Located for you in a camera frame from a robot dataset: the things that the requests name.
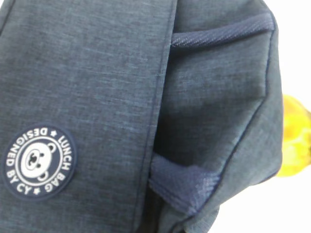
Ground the navy blue lunch bag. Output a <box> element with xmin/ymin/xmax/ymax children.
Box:
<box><xmin>0</xmin><ymin>0</ymin><xmax>283</xmax><ymax>233</ymax></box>

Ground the yellow pear-shaped gourd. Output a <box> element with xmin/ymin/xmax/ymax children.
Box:
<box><xmin>276</xmin><ymin>95</ymin><xmax>311</xmax><ymax>177</ymax></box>

